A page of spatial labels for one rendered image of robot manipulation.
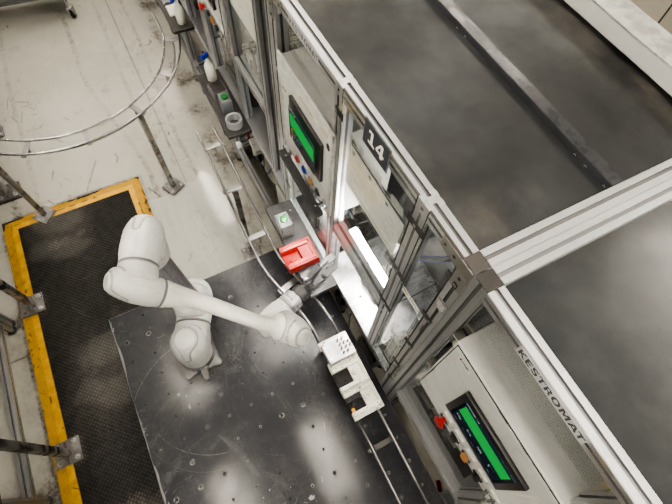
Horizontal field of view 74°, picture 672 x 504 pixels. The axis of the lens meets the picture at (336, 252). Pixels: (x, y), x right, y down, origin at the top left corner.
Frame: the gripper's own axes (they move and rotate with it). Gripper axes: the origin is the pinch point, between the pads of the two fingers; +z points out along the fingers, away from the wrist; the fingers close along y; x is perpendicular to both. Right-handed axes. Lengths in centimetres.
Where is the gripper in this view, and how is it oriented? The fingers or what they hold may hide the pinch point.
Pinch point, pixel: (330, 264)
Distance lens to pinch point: 193.2
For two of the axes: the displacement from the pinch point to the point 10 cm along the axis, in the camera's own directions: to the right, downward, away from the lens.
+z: 7.0, -6.5, 3.0
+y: -0.9, -5.0, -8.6
